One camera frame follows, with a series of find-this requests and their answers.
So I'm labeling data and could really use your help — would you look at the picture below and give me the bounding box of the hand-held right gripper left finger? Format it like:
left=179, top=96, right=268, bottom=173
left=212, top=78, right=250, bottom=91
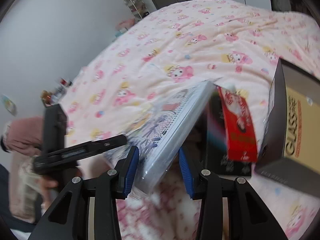
left=29, top=145, right=140, bottom=240

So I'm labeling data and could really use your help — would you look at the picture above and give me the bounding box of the white shelf rack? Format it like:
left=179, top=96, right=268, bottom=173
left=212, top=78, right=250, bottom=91
left=119, top=0, right=150, bottom=22

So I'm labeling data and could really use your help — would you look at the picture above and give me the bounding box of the pink printed blanket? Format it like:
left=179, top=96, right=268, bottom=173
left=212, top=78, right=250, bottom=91
left=11, top=0, right=320, bottom=240

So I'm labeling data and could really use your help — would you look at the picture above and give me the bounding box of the round wall sticker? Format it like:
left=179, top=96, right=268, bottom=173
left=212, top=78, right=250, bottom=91
left=1, top=94, right=17, bottom=117

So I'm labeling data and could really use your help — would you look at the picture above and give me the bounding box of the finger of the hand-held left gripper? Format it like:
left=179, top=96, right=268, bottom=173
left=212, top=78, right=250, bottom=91
left=60, top=134, right=128, bottom=160

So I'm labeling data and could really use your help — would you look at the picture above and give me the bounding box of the pink plush character cloth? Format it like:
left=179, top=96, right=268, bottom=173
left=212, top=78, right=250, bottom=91
left=116, top=175, right=203, bottom=240

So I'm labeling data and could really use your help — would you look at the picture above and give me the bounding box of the person's left hand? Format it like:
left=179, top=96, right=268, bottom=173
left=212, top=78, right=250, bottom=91
left=40, top=174, right=60, bottom=205

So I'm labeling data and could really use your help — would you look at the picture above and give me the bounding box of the black storage box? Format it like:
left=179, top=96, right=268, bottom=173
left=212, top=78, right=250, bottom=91
left=254, top=58, right=320, bottom=198

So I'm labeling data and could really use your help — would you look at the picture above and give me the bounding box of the yellow printed card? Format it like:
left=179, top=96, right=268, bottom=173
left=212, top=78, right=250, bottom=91
left=284, top=86, right=320, bottom=168

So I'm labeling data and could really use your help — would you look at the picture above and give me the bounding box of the person's pink clothing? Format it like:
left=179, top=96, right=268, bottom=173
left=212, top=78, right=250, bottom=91
left=2, top=116, right=48, bottom=155

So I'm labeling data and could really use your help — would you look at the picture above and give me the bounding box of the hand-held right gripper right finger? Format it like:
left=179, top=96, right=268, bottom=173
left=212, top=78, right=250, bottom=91
left=178, top=147, right=289, bottom=240

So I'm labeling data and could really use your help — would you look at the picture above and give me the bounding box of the red printed packet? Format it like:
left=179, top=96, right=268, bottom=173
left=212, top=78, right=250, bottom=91
left=216, top=86, right=258, bottom=163

